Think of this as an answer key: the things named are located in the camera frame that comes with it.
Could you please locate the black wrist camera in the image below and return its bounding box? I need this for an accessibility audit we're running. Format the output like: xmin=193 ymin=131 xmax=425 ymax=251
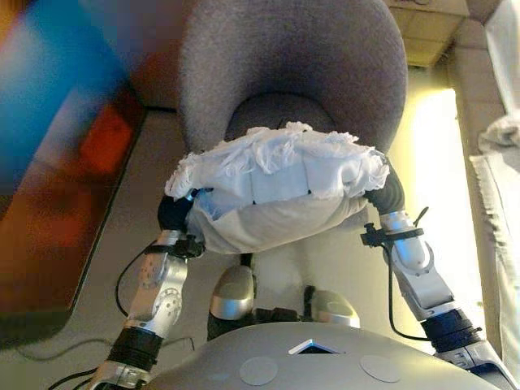
xmin=172 ymin=234 xmax=204 ymax=259
xmin=362 ymin=223 xmax=385 ymax=248

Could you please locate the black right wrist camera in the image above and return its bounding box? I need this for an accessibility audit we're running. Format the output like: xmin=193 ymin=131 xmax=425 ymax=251
xmin=362 ymin=223 xmax=385 ymax=248

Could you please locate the cardboard box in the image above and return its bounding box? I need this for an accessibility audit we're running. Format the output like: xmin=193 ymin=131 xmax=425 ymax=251
xmin=383 ymin=0 xmax=471 ymax=68

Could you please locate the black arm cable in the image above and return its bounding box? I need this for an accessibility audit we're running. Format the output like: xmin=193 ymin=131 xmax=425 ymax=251
xmin=115 ymin=241 xmax=163 ymax=322
xmin=388 ymin=243 xmax=430 ymax=342

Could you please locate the thin black floor cable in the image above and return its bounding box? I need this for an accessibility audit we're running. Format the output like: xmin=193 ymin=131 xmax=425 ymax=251
xmin=15 ymin=336 xmax=196 ymax=362

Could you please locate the white throw blanket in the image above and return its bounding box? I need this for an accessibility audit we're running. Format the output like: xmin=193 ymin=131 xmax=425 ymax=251
xmin=469 ymin=115 xmax=520 ymax=366

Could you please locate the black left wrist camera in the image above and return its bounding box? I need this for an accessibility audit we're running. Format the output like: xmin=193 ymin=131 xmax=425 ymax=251
xmin=172 ymin=234 xmax=204 ymax=259

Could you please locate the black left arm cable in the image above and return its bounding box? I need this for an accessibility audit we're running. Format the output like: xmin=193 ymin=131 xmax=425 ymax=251
xmin=115 ymin=241 xmax=163 ymax=322

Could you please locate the grey robot torso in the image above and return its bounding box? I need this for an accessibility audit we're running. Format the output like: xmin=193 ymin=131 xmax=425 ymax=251
xmin=141 ymin=323 xmax=513 ymax=390

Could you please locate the grey fabric armchair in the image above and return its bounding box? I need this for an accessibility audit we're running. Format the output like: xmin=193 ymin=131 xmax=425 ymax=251
xmin=176 ymin=0 xmax=409 ymax=154

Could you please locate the white fringed cushion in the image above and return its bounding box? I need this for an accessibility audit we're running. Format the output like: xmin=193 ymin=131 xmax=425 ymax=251
xmin=164 ymin=120 xmax=391 ymax=255

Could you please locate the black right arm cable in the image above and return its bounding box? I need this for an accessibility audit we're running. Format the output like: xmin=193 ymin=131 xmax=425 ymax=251
xmin=388 ymin=243 xmax=430 ymax=342

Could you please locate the left robot hand black glove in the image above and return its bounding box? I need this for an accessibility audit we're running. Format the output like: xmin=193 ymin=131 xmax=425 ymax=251
xmin=157 ymin=187 xmax=215 ymax=245

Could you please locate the right robot hand black glove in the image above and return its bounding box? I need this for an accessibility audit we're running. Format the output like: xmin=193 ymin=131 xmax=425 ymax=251
xmin=362 ymin=164 xmax=405 ymax=216

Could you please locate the beige sofa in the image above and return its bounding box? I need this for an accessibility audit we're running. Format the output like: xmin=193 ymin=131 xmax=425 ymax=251
xmin=446 ymin=0 xmax=520 ymax=366

